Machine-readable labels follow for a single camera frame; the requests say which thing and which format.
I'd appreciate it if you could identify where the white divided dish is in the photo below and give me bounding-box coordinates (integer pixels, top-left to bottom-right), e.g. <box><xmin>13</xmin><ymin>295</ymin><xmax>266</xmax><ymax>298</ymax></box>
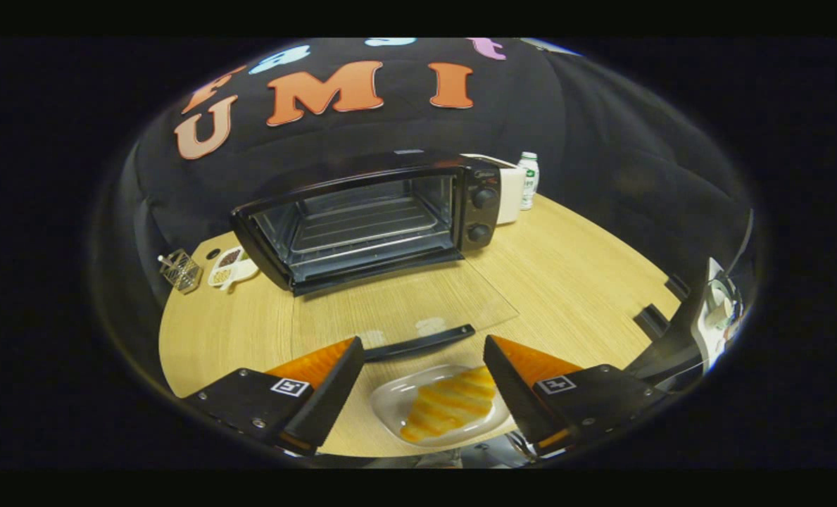
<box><xmin>207</xmin><ymin>245</ymin><xmax>260</xmax><ymax>293</ymax></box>

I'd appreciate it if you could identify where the white plate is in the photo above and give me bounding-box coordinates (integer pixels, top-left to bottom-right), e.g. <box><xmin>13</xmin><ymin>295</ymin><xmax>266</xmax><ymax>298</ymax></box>
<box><xmin>369</xmin><ymin>363</ymin><xmax>514</xmax><ymax>449</ymax></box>

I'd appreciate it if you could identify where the white bottle green label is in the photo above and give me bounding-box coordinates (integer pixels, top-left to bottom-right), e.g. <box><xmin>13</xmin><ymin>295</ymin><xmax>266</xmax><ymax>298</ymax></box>
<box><xmin>517</xmin><ymin>151</ymin><xmax>540</xmax><ymax>212</ymax></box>

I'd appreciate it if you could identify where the white slot toaster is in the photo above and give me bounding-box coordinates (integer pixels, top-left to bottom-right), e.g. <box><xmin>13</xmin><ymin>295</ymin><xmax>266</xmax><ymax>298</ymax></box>
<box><xmin>460</xmin><ymin>153</ymin><xmax>528</xmax><ymax>226</ymax></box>

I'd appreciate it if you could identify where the small wire basket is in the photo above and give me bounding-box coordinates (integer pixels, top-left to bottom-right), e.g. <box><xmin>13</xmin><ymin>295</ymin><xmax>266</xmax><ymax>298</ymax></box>
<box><xmin>158</xmin><ymin>248</ymin><xmax>204</xmax><ymax>294</ymax></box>

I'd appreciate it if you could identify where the black toaster oven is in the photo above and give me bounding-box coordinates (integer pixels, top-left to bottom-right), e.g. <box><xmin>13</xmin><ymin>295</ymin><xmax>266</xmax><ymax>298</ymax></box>
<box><xmin>230</xmin><ymin>149</ymin><xmax>520</xmax><ymax>363</ymax></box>

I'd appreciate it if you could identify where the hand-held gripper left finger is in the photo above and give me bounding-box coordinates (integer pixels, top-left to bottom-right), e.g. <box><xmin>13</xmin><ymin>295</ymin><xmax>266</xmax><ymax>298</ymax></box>
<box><xmin>182</xmin><ymin>337</ymin><xmax>365</xmax><ymax>457</ymax></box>

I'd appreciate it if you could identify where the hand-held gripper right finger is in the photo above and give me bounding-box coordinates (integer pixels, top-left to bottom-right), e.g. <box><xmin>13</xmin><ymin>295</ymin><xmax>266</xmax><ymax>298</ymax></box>
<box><xmin>483</xmin><ymin>335</ymin><xmax>672</xmax><ymax>458</ymax></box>

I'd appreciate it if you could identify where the golden croissant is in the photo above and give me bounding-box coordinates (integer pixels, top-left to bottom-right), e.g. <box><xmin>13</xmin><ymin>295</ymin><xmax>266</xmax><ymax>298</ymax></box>
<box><xmin>398</xmin><ymin>366</ymin><xmax>498</xmax><ymax>444</ymax></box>

